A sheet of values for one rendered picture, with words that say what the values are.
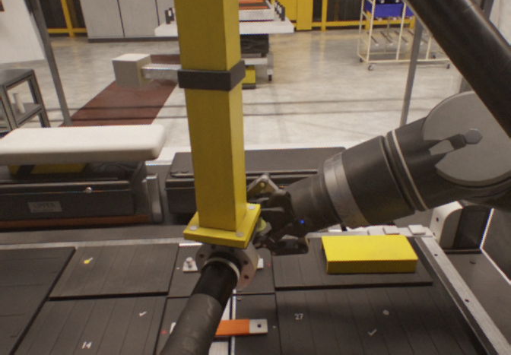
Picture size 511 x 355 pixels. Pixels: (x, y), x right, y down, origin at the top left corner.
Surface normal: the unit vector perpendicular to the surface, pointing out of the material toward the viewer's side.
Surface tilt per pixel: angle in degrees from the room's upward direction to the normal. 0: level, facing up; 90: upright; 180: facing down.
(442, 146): 60
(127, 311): 0
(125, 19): 90
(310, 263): 0
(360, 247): 0
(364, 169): 50
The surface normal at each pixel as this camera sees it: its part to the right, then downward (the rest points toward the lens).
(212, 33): -0.24, 0.45
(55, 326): -0.02, -0.89
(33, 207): 0.03, 0.46
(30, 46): 0.45, 0.40
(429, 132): -0.58, -0.18
